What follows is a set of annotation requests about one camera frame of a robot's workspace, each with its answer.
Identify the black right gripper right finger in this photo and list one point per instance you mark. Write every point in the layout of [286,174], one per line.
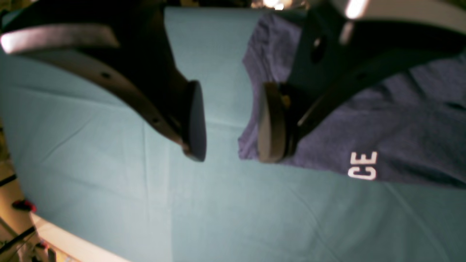
[346,46]

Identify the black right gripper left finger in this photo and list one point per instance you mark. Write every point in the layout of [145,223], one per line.
[121,46]

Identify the blue-grey T-shirt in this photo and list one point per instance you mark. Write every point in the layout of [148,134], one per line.
[410,128]

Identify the teal table cloth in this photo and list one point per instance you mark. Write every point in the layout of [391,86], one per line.
[96,169]

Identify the orange black clamp bottom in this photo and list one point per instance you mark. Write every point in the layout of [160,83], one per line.
[24,205]

